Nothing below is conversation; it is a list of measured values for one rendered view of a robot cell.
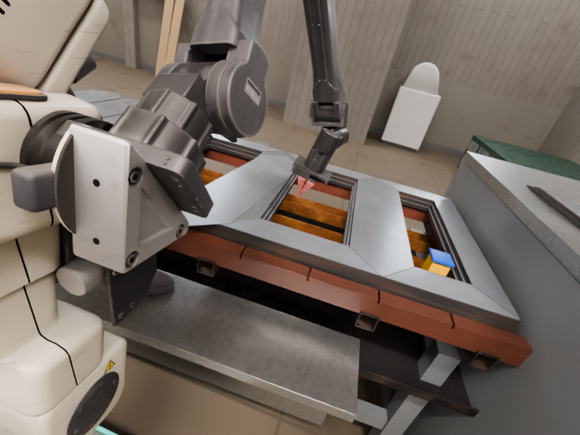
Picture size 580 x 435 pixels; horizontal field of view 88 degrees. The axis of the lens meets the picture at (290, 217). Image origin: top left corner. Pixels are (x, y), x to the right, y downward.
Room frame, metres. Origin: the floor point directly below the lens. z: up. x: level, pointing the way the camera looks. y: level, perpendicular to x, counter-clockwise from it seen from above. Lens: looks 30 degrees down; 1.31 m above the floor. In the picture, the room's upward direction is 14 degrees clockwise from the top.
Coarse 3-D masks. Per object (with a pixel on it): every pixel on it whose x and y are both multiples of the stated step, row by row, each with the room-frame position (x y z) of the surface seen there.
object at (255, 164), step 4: (244, 164) 1.11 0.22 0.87; (248, 164) 1.12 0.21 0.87; (252, 164) 1.13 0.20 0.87; (256, 164) 1.14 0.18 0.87; (260, 164) 1.15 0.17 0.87; (264, 164) 1.16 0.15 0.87; (256, 168) 1.10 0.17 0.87; (260, 168) 1.11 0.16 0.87; (264, 168) 1.12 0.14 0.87; (268, 168) 1.13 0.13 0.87; (272, 168) 1.14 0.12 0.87; (276, 168) 1.15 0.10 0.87; (280, 168) 1.16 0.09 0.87; (268, 172) 1.09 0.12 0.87; (272, 172) 1.10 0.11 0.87; (276, 172) 1.11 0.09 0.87; (280, 172) 1.12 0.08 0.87; (284, 172) 1.13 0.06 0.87; (288, 172) 1.14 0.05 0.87; (280, 176) 1.08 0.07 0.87; (284, 176) 1.09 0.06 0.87; (288, 176) 1.10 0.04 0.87
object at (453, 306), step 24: (216, 144) 1.34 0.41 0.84; (264, 216) 0.78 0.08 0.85; (432, 216) 1.13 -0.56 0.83; (240, 240) 0.65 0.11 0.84; (264, 240) 0.64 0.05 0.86; (312, 264) 0.63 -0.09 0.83; (336, 264) 0.62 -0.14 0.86; (456, 264) 0.77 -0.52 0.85; (384, 288) 0.60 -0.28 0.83; (408, 288) 0.59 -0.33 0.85; (456, 312) 0.58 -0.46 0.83; (480, 312) 0.57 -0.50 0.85
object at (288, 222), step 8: (280, 216) 1.03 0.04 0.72; (288, 224) 1.02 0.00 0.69; (296, 224) 1.02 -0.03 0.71; (304, 224) 1.02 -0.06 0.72; (312, 232) 1.01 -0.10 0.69; (320, 232) 1.01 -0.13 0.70; (328, 232) 1.00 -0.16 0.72; (336, 232) 1.00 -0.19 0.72; (336, 240) 1.00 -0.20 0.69; (416, 264) 0.96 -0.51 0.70
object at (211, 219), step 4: (184, 212) 0.67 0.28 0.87; (188, 216) 0.66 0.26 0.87; (192, 216) 0.66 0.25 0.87; (196, 216) 0.67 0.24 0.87; (208, 216) 0.68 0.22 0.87; (212, 216) 0.69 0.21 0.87; (192, 220) 0.64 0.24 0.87; (196, 220) 0.65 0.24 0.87; (200, 220) 0.65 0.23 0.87; (204, 220) 0.66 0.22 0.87; (208, 220) 0.66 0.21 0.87; (212, 220) 0.67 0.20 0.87; (216, 220) 0.67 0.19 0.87; (220, 220) 0.68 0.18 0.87; (224, 220) 0.68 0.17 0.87; (200, 224) 0.63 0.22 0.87; (204, 224) 0.64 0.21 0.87; (208, 224) 0.64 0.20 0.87
